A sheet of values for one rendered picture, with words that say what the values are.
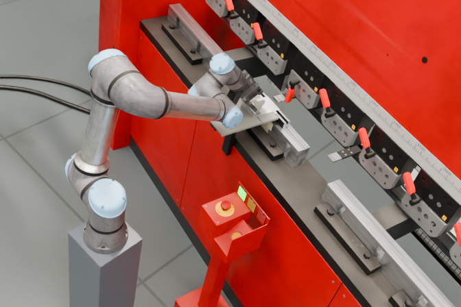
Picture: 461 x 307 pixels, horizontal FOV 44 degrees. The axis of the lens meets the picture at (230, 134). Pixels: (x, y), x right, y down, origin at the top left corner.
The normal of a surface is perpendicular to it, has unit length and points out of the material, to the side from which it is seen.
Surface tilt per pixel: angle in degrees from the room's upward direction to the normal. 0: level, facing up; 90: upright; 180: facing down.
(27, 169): 0
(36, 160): 0
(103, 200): 7
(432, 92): 90
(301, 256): 90
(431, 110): 90
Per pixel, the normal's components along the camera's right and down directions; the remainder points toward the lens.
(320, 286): -0.83, 0.26
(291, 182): 0.18, -0.71
